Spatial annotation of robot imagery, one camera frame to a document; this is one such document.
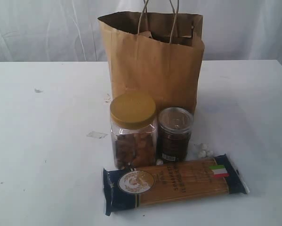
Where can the dark tea jar clear lid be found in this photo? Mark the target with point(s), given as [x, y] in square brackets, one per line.
[174, 133]

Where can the brown paper pouch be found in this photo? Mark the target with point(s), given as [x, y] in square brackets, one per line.
[186, 41]

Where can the white backdrop curtain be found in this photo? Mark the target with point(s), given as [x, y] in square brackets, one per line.
[68, 30]

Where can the clear tape scrap on table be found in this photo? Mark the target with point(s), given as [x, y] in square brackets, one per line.
[97, 135]

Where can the spaghetti packet with Italian flag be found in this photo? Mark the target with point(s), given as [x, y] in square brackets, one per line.
[130, 188]

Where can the clear jar with gold lid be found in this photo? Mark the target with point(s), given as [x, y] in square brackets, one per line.
[133, 130]

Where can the brown paper shopping bag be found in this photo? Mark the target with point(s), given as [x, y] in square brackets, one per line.
[168, 72]

